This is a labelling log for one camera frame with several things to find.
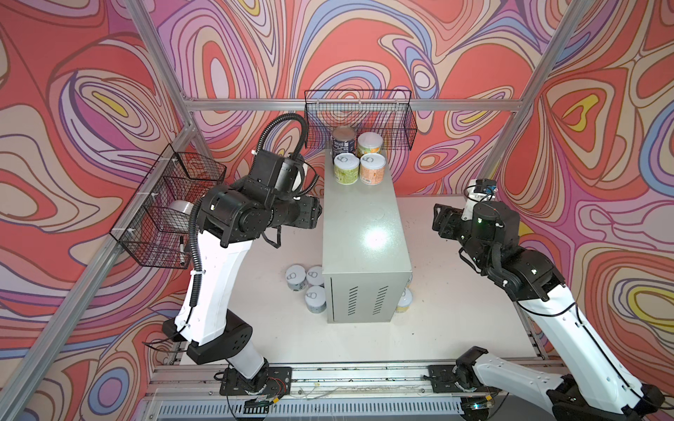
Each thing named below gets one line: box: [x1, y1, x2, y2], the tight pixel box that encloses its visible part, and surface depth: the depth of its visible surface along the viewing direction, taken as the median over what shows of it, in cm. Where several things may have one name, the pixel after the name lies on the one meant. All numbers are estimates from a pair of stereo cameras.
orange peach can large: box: [357, 131, 384, 158], surface depth 78 cm
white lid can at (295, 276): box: [285, 264, 307, 292], surface depth 91 cm
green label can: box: [333, 152, 360, 186], surface depth 75 cm
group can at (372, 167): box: [359, 152, 387, 186], surface depth 76 cm
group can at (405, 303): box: [395, 287, 413, 314], surface depth 86 cm
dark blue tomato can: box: [331, 126, 357, 161], surface depth 77 cm
